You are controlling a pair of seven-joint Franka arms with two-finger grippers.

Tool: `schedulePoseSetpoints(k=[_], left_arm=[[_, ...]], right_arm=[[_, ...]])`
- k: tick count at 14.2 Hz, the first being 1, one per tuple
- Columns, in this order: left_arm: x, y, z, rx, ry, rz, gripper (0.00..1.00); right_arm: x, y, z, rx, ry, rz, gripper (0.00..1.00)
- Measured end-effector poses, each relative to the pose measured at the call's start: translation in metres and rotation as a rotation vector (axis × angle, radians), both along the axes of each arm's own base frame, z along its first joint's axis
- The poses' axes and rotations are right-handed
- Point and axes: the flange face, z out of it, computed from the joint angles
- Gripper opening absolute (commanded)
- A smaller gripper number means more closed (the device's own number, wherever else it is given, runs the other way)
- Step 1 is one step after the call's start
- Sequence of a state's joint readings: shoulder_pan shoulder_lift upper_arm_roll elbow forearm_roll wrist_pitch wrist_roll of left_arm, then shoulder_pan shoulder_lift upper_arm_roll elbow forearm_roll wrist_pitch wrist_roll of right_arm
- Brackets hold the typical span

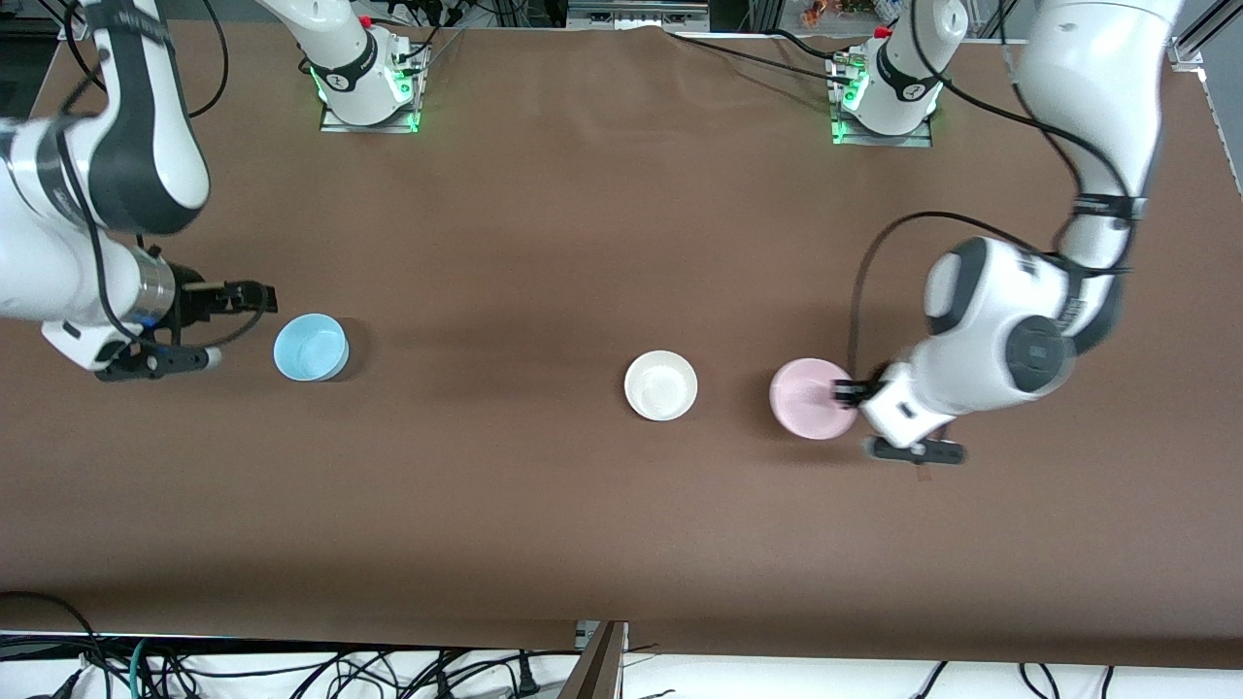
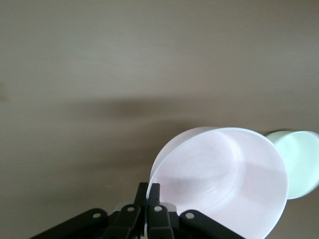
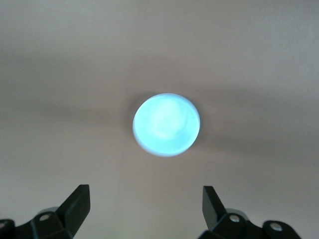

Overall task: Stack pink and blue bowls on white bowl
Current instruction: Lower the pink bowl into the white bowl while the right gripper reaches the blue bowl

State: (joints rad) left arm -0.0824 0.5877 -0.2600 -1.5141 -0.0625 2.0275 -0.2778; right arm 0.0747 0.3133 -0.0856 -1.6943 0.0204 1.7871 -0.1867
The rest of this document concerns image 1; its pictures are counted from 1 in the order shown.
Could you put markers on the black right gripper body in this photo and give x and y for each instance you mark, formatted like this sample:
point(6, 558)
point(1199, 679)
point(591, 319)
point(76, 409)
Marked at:
point(197, 303)

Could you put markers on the pink bowl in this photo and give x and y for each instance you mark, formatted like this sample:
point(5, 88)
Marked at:
point(801, 400)

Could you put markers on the blue bowl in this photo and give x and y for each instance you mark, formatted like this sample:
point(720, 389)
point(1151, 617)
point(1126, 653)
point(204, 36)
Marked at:
point(309, 348)

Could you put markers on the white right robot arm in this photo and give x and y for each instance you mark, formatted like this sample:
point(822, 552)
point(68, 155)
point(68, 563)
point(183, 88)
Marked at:
point(39, 262)

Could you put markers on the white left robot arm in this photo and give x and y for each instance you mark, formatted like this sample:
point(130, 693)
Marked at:
point(981, 320)

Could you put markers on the white bowl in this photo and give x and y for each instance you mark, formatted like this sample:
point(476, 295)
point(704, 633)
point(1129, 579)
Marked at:
point(660, 385)

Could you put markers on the brown table cover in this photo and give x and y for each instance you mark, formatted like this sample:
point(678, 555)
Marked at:
point(621, 243)

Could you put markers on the colourful background items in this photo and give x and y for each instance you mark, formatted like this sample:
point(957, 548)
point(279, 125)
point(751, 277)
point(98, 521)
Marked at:
point(845, 10)

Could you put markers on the black power plug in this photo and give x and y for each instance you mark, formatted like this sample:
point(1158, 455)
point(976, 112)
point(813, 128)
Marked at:
point(527, 677)

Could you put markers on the silver aluminium extrusion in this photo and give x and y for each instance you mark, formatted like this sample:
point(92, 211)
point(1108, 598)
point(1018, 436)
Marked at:
point(636, 14)

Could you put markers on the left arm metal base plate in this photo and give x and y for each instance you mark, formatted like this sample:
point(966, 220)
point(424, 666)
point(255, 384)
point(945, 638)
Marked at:
point(918, 141)

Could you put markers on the metal table post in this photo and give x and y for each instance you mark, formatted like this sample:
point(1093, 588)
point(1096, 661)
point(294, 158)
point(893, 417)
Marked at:
point(594, 670)

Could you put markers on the aluminium frame corner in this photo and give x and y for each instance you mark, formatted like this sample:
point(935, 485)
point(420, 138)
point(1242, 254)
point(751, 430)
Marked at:
point(1199, 49)

